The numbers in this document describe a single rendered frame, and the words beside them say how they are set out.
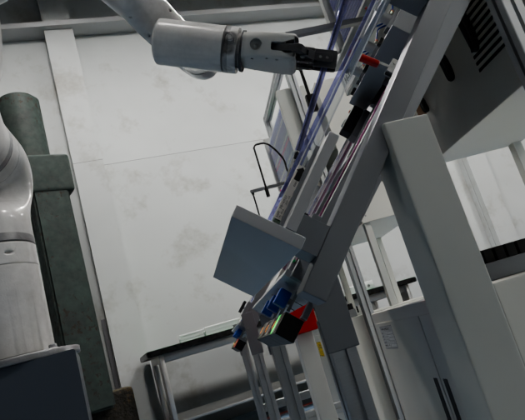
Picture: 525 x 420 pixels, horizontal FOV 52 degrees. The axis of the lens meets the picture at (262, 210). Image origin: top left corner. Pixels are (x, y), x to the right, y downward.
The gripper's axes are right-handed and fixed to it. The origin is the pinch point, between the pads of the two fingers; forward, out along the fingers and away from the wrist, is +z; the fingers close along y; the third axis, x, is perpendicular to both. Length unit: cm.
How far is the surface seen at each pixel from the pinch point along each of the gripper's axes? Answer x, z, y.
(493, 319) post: 38, 22, -36
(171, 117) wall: -79, -160, 508
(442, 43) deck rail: -6.6, 21.0, 2.9
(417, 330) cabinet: 50, 30, 30
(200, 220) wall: 33, -107, 487
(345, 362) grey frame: 50, 9, -16
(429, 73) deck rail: -0.2, 19.1, 1.1
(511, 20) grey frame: -11.7, 32.5, 1.6
